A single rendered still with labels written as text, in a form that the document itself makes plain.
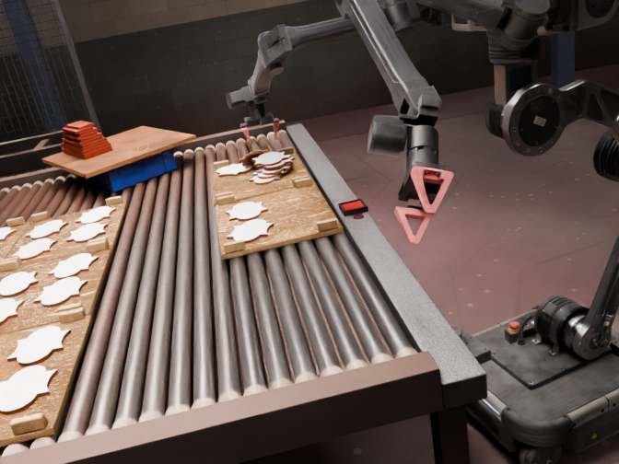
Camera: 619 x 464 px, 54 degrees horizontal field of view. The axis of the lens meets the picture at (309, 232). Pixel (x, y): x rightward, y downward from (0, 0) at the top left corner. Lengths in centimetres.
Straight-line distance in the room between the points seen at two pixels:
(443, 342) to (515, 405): 91
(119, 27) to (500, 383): 577
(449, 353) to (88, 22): 631
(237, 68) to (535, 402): 547
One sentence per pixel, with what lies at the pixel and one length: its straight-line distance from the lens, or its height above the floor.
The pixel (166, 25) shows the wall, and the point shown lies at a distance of 694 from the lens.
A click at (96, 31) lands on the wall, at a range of 711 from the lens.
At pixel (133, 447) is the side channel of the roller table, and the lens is 111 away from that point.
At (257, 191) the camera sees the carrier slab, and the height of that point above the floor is 94.
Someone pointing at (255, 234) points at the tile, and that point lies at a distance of 174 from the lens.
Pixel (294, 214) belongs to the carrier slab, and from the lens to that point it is 184.
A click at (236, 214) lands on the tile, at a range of 192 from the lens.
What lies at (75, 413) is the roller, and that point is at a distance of 129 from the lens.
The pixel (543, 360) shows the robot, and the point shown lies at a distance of 226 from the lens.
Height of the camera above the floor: 163
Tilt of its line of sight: 24 degrees down
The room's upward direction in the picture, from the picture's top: 10 degrees counter-clockwise
